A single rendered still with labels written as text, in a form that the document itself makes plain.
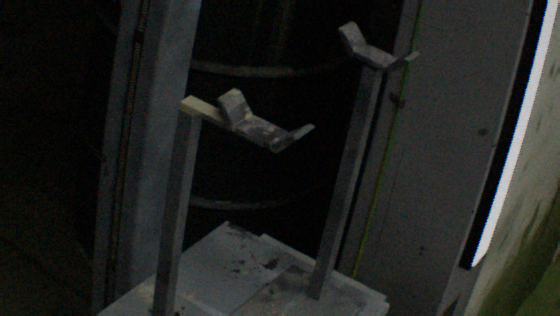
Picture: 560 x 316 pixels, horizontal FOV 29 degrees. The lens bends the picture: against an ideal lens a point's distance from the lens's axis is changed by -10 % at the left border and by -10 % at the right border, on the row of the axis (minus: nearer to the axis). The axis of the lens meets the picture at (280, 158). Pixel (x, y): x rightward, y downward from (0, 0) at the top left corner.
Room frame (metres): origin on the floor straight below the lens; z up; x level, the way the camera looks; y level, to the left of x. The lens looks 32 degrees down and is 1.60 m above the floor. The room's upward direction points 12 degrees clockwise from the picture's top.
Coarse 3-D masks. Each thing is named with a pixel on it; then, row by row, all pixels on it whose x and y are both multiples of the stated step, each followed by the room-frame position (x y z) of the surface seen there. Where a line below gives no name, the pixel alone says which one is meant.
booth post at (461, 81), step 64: (448, 0) 1.37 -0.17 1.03; (512, 0) 1.33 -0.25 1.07; (448, 64) 1.36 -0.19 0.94; (512, 64) 1.32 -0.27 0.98; (384, 128) 1.39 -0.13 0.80; (448, 128) 1.35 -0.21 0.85; (384, 192) 1.38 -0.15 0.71; (448, 192) 1.34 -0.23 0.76; (384, 256) 1.37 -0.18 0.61; (448, 256) 1.32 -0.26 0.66
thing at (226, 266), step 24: (216, 240) 1.08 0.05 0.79; (240, 240) 1.09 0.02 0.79; (264, 240) 1.10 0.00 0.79; (192, 264) 1.03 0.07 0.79; (216, 264) 1.04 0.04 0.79; (240, 264) 1.05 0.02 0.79; (264, 264) 1.06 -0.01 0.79; (288, 264) 1.07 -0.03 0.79; (144, 288) 0.97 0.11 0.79; (192, 288) 0.99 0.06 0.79; (216, 288) 1.00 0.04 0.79; (240, 288) 1.00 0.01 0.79; (120, 312) 0.91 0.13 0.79; (144, 312) 0.92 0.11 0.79; (192, 312) 0.94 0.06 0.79; (216, 312) 0.95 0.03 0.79; (360, 312) 1.00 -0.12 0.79; (384, 312) 1.02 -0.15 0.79
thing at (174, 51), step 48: (144, 0) 0.97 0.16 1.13; (192, 0) 0.99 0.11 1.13; (144, 48) 0.97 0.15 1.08; (192, 48) 1.01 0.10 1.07; (144, 96) 0.96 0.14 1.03; (144, 144) 0.96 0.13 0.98; (144, 192) 0.97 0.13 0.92; (96, 240) 0.98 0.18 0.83; (144, 240) 0.97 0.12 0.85; (96, 288) 0.98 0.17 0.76
